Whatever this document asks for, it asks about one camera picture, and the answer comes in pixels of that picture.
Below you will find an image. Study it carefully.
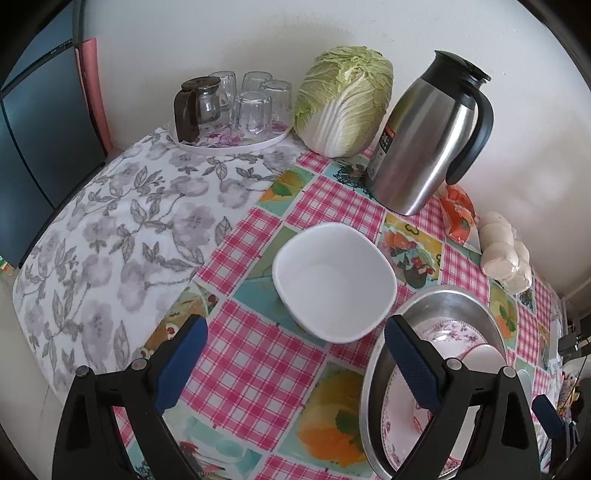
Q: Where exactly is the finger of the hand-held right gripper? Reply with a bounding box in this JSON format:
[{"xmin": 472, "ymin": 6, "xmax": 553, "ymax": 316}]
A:
[{"xmin": 531, "ymin": 394, "xmax": 568, "ymax": 437}]

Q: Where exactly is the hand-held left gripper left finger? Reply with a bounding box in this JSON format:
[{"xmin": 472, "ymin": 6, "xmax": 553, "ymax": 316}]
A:
[{"xmin": 52, "ymin": 315, "xmax": 209, "ymax": 480}]

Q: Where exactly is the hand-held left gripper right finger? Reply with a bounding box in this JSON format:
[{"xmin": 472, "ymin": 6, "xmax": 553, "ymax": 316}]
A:
[{"xmin": 384, "ymin": 315, "xmax": 541, "ymax": 480}]

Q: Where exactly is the pink floral white plate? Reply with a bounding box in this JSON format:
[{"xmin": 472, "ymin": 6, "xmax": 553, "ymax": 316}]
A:
[{"xmin": 381, "ymin": 320, "xmax": 497, "ymax": 476}]

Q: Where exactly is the large stainless steel basin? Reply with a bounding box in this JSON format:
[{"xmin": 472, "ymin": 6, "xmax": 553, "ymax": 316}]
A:
[{"xmin": 359, "ymin": 285, "xmax": 539, "ymax": 480}]

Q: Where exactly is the strawberry print white bowl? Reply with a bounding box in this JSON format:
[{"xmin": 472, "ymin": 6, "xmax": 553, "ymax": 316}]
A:
[{"xmin": 455, "ymin": 344, "xmax": 506, "ymax": 372}]

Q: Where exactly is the white square bowl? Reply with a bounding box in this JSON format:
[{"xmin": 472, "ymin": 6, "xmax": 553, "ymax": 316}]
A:
[{"xmin": 271, "ymin": 222, "xmax": 398, "ymax": 344}]

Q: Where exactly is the colourful snack packet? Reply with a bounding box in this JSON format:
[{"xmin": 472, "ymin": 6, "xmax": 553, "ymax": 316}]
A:
[{"xmin": 556, "ymin": 371, "xmax": 580, "ymax": 411}]

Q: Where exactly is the pink checked fruit tablecloth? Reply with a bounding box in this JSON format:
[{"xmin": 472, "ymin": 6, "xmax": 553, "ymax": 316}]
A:
[{"xmin": 113, "ymin": 148, "xmax": 566, "ymax": 480}]

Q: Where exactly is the black power adapter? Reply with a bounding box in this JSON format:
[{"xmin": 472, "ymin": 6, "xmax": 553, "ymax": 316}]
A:
[{"xmin": 558, "ymin": 333, "xmax": 583, "ymax": 356}]

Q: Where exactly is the bag of white steamed buns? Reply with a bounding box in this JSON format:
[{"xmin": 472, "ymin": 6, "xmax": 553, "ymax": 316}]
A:
[{"xmin": 479, "ymin": 211, "xmax": 532, "ymax": 292}]

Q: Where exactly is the orange snack packet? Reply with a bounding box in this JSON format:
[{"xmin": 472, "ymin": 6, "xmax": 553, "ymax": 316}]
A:
[{"xmin": 438, "ymin": 185, "xmax": 481, "ymax": 250}]

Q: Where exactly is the grey floral tablecloth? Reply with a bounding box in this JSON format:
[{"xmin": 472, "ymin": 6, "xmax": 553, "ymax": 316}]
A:
[{"xmin": 11, "ymin": 122, "xmax": 308, "ymax": 402}]

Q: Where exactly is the stainless steel thermos jug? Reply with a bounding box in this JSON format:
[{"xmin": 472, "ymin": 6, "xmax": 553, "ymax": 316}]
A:
[{"xmin": 362, "ymin": 50, "xmax": 495, "ymax": 217}]

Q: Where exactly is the white round floral tray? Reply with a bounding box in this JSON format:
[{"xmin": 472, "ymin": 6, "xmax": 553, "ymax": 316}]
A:
[{"xmin": 167, "ymin": 119, "xmax": 293, "ymax": 151}]

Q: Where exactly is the clear drinking glass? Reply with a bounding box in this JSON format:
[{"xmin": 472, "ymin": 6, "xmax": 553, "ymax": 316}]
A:
[
  {"xmin": 231, "ymin": 90, "xmax": 273, "ymax": 136},
  {"xmin": 209, "ymin": 71, "xmax": 238, "ymax": 114},
  {"xmin": 259, "ymin": 80, "xmax": 293, "ymax": 123},
  {"xmin": 240, "ymin": 71, "xmax": 273, "ymax": 95}
]

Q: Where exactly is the dark blue cabinet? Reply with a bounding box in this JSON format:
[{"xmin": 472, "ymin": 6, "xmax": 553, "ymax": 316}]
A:
[{"xmin": 0, "ymin": 0, "xmax": 109, "ymax": 268}]

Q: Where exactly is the napa cabbage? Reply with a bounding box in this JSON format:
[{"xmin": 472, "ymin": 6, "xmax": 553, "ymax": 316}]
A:
[{"xmin": 293, "ymin": 45, "xmax": 394, "ymax": 158}]

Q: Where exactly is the pink board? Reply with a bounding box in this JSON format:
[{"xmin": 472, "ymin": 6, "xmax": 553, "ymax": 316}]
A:
[{"xmin": 76, "ymin": 38, "xmax": 112, "ymax": 155}]

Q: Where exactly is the glass teapot brown handle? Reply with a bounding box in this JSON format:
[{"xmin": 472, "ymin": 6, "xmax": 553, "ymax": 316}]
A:
[{"xmin": 174, "ymin": 76, "xmax": 222, "ymax": 143}]

